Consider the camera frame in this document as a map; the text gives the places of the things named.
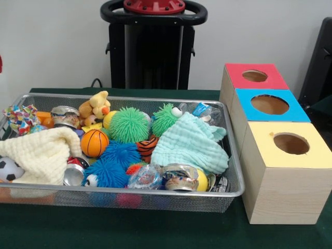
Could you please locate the blue furry monster toy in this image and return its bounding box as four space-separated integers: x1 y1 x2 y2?
83 158 131 188

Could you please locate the dark green table cloth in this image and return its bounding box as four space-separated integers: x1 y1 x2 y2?
0 87 332 249

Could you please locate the colourful patterned knotted toy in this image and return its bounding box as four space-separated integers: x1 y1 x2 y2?
2 104 41 136

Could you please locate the wooden box with three holes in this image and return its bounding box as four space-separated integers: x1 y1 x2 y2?
219 63 332 225

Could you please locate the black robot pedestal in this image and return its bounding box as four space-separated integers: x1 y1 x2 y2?
100 0 208 90

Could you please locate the green spiky rubber ball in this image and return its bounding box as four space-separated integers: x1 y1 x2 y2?
109 107 151 144

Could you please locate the orange tiger striped ball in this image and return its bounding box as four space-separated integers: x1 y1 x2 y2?
136 135 160 164

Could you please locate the green furry monster toy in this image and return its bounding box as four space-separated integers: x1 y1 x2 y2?
151 103 183 137

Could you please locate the black upright panel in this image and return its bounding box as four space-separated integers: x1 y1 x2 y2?
298 17 332 120

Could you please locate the yellow plush animal toy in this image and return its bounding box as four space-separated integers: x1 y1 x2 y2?
79 91 111 127

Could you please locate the blue spiky rubber ball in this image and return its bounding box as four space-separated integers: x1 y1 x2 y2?
99 140 142 165

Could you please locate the clear mesh bin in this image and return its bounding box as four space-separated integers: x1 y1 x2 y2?
0 93 245 213

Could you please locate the small black white soccer ball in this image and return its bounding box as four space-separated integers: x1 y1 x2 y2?
0 157 24 182

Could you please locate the small orange basketball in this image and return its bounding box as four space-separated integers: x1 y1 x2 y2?
81 129 110 157

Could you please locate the mint green muslin cloth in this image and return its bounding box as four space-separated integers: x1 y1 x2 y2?
150 112 230 175

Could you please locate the cream muslin cloth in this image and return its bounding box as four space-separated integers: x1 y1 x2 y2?
0 126 82 186

